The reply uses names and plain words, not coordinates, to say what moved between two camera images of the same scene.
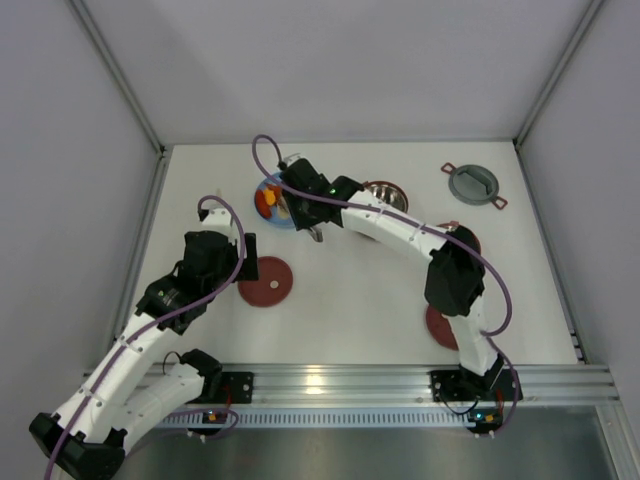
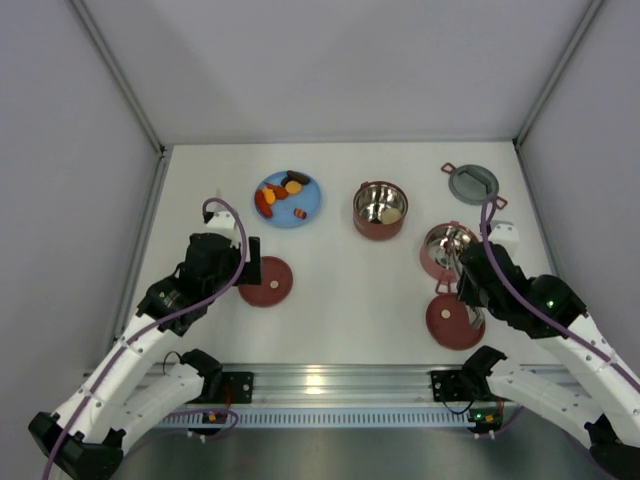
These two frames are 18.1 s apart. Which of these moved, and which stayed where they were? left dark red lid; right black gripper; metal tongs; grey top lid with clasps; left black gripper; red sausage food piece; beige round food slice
Moved: right black gripper; metal tongs; beige round food slice
Stayed: red sausage food piece; grey top lid with clasps; left dark red lid; left black gripper
